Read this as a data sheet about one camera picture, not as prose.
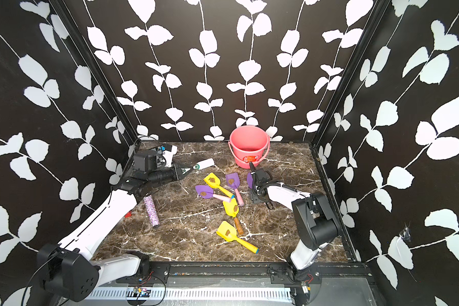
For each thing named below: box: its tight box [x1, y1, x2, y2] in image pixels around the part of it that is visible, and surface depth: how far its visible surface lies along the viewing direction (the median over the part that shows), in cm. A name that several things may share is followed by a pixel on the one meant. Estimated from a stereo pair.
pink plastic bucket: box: [228, 124, 271, 169], surface depth 103 cm
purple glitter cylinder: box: [142, 194, 161, 229], surface depth 88 cm
